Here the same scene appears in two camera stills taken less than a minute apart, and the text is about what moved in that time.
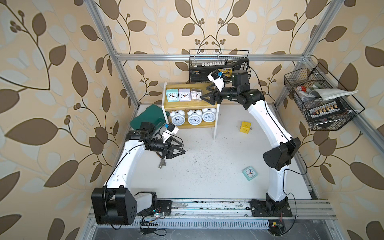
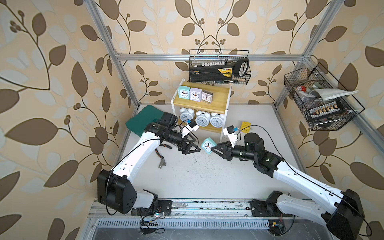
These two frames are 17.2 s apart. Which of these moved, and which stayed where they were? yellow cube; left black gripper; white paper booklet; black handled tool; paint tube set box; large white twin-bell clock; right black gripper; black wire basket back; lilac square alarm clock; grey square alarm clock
Moved: grey square alarm clock; lilac square alarm clock; right black gripper; left black gripper; large white twin-bell clock
Stayed: yellow cube; paint tube set box; black wire basket back; black handled tool; white paper booklet
